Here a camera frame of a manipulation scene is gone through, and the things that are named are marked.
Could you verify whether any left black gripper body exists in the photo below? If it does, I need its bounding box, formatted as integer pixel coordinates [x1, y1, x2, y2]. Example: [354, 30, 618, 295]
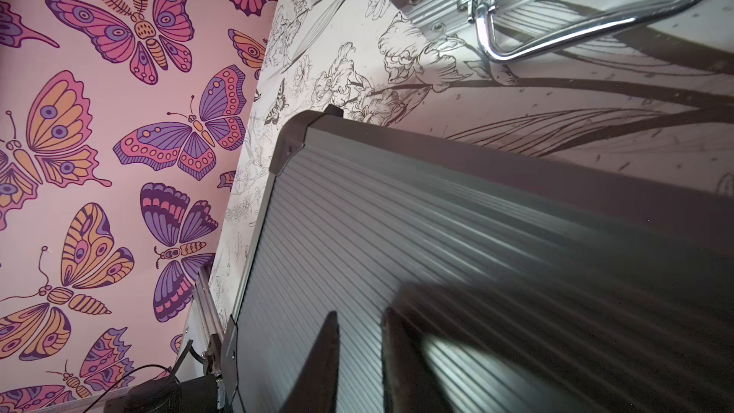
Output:
[103, 376, 220, 413]

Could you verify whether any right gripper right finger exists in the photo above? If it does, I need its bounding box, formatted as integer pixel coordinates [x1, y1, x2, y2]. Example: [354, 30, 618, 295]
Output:
[382, 308, 452, 412]

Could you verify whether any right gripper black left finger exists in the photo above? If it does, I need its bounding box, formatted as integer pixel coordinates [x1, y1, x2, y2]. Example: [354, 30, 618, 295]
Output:
[280, 311, 340, 412]

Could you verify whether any large black poker case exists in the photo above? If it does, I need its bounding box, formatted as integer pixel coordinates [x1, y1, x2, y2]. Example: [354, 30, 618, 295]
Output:
[223, 107, 733, 412]

